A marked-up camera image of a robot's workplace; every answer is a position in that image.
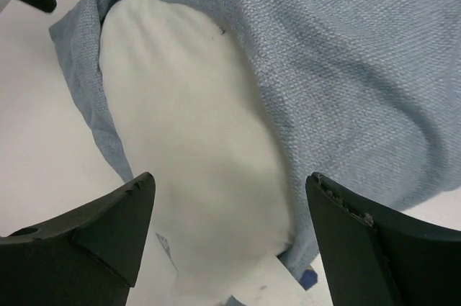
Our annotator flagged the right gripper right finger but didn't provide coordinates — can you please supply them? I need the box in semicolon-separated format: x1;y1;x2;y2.
305;173;460;305

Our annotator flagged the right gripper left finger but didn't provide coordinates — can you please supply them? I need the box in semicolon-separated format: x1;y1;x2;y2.
1;173;156;306

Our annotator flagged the white pillow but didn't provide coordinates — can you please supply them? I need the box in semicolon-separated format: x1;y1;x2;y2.
99;0;296;305

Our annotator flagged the blue patterned pillowcase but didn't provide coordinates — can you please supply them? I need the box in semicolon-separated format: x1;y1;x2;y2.
50;0;460;279

